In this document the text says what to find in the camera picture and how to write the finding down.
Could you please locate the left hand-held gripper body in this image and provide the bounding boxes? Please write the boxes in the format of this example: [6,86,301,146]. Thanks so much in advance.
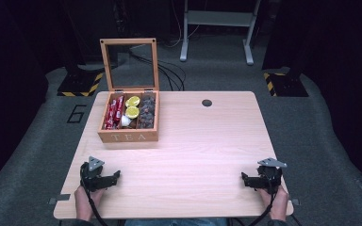
[79,155,107,193]

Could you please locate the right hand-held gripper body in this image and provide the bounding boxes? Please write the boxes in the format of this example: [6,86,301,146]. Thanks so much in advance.
[256,157,288,195]

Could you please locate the person's left hand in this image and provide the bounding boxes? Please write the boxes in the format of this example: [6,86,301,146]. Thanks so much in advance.
[74,185,106,222]

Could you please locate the person's right hand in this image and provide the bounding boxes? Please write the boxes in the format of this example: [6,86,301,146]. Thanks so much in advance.
[256,185,289,222]

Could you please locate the wooden tea box with lid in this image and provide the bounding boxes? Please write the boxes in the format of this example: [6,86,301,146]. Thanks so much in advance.
[97,38,160,144]

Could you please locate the red sachet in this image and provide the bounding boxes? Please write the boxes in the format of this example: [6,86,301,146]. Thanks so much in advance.
[115,95,125,124]
[110,97,121,130]
[104,99,114,130]

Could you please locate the yellow tea packets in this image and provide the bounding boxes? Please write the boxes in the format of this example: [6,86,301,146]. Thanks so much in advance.
[124,105,140,120]

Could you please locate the dark tea packets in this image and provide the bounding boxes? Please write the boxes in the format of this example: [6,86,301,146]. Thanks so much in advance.
[137,95,156,129]

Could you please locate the person's blue jeans legs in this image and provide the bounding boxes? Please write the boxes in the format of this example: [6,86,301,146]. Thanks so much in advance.
[123,218,229,226]

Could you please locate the yellow lemon slice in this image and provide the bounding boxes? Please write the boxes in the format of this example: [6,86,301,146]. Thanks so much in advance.
[124,95,141,108]

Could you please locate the black striped stand base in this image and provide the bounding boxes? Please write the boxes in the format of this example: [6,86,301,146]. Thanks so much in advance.
[262,72,310,98]
[57,64,105,98]

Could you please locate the white metal stand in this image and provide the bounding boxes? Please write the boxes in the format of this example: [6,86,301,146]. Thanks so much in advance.
[179,0,262,66]

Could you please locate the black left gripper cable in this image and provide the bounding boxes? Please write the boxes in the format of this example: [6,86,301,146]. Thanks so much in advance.
[80,170,109,226]

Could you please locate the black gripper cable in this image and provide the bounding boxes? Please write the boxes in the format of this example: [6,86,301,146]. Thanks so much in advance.
[80,170,109,226]
[246,186,279,226]

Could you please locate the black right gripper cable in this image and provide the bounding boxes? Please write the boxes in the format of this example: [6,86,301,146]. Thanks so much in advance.
[246,186,279,226]

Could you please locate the black floor cables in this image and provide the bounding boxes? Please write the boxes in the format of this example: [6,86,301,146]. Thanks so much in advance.
[128,49,187,92]

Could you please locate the white cable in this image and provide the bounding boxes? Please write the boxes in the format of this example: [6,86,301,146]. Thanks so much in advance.
[164,0,202,49]

